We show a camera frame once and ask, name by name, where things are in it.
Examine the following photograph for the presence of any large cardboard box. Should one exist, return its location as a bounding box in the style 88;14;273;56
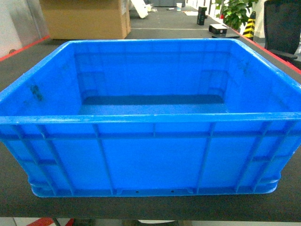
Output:
40;0;131;40

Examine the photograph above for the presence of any black office chair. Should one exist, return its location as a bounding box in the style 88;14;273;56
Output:
263;0;301;61

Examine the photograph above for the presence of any white paper cup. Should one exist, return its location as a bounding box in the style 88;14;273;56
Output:
176;3;182;11

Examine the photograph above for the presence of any black rectangular device box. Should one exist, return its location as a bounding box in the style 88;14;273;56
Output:
209;24;228;35

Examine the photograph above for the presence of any yellow black striped bollard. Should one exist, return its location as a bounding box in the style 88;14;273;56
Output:
243;11;256;40

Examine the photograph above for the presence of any tall black box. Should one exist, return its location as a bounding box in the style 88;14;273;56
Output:
197;6;207;25

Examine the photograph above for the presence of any green potted plant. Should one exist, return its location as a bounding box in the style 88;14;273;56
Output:
211;0;258;31

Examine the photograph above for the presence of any large blue plastic crate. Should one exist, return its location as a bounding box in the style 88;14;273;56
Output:
0;39;301;197

